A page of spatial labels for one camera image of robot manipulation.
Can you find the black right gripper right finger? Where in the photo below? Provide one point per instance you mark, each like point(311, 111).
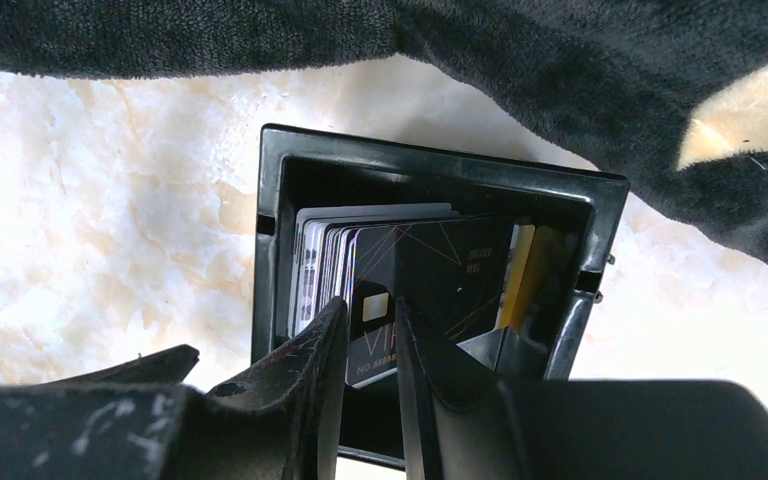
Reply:
point(460, 420)

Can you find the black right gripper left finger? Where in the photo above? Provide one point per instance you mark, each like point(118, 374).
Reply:
point(278, 419)

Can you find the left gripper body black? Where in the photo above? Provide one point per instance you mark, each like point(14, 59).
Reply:
point(171, 365)

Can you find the stack of cards in holder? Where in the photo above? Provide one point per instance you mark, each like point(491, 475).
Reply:
point(325, 248)

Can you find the black card holder box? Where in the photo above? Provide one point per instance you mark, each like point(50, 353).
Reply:
point(304, 168)

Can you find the black pillow with cream flowers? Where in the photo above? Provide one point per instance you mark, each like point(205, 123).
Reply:
point(619, 83)

